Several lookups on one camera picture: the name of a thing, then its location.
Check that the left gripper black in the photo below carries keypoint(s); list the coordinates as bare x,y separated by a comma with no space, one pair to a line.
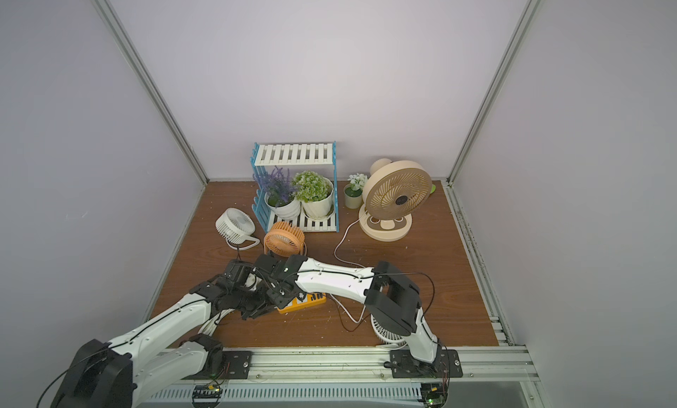
249,305

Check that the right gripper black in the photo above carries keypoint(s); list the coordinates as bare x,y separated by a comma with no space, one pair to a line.
280,293

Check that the yellow power strip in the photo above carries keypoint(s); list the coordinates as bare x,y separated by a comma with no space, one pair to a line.
308,301

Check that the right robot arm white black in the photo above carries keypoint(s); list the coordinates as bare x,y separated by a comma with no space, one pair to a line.
388,294

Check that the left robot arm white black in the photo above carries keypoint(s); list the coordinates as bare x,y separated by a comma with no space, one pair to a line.
178,343

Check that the orange small desk fan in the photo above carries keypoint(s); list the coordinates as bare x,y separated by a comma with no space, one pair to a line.
285,239

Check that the white small fan left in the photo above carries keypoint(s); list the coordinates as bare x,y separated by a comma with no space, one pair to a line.
237,229

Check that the white round fan front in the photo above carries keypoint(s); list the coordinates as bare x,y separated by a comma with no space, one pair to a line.
388,338

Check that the large beige desk fan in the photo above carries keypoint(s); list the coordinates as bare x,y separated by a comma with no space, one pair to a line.
394,190

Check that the green plant white pot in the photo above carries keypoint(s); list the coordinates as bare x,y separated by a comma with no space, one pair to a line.
315,193

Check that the lavender plant white pot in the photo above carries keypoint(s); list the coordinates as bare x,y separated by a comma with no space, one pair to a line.
279,192

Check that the small white flower pot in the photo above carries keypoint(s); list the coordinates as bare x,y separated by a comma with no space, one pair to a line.
354,189

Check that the blue white plant shelf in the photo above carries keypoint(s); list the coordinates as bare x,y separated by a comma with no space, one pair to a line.
297,157

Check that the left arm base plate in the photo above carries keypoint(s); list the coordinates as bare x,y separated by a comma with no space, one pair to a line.
228,365

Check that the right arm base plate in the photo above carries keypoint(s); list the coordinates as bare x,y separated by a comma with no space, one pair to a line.
402,364

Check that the aluminium front rail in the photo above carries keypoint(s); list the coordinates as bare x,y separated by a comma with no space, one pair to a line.
317,368

